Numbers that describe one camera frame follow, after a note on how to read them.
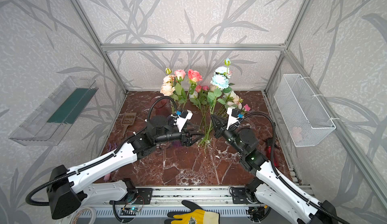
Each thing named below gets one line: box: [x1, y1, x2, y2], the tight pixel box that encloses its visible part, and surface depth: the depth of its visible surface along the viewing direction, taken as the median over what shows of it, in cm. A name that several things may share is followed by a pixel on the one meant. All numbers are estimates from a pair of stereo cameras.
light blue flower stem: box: [207, 58, 235, 120], surface depth 63 cm
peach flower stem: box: [160, 67, 176, 114], surface depth 74 cm
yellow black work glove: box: [164, 200, 220, 224], surface depth 68 cm
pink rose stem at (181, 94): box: [174, 69, 186, 109], surface depth 74 cm
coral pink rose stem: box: [182, 69, 204, 109], surface depth 73 cm
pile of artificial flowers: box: [188, 66, 251, 152], surface depth 66 cm
